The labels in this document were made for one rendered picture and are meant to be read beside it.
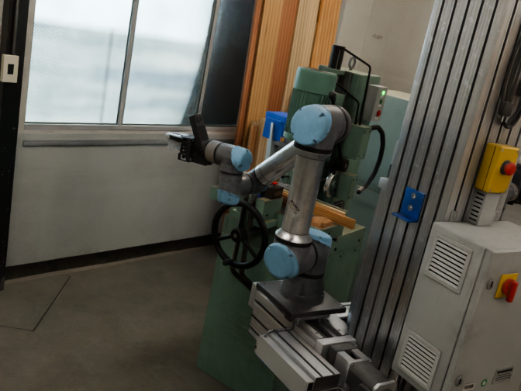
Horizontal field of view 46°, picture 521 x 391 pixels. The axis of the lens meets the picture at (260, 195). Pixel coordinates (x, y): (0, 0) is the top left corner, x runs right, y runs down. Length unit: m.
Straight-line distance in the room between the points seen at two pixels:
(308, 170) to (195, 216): 2.64
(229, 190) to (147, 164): 2.00
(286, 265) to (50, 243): 2.15
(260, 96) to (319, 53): 0.66
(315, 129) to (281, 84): 2.69
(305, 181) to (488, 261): 0.55
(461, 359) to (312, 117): 0.77
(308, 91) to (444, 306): 1.19
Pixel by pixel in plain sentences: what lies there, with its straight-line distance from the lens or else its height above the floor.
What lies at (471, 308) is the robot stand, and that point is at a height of 1.07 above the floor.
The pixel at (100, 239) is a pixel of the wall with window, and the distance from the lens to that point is 3.94.
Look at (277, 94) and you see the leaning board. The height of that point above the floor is 1.18.
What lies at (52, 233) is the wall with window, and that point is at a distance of 3.74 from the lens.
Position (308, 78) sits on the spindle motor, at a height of 1.47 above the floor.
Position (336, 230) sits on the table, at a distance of 2.64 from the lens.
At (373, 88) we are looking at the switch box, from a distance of 2.85.
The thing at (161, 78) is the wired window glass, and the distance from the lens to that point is 3.94.
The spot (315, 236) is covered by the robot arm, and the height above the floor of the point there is 1.05.
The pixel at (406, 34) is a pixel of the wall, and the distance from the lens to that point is 5.11.
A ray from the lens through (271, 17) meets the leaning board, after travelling 4.22.
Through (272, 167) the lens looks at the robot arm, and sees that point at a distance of 2.02.
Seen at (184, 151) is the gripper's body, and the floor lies 1.19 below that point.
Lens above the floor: 1.66
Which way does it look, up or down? 16 degrees down
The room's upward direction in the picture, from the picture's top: 12 degrees clockwise
